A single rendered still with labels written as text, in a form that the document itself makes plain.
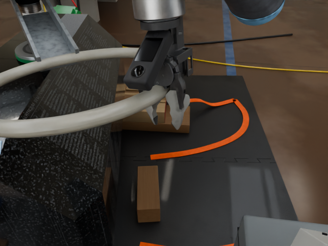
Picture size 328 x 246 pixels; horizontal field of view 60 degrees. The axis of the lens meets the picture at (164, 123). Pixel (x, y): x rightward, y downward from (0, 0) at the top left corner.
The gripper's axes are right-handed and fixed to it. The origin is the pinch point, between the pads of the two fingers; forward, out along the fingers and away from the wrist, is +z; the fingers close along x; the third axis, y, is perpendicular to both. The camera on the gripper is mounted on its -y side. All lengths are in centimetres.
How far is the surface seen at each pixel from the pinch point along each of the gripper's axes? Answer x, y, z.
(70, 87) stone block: 63, 28, 12
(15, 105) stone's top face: 60, 3, 8
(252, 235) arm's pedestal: -19.7, -1.4, 21.4
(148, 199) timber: 45, 44, 79
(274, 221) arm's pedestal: -22.8, 4.3, 21.3
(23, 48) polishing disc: 88, 29, -3
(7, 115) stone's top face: 57, -2, 9
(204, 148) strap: 41, 106, 85
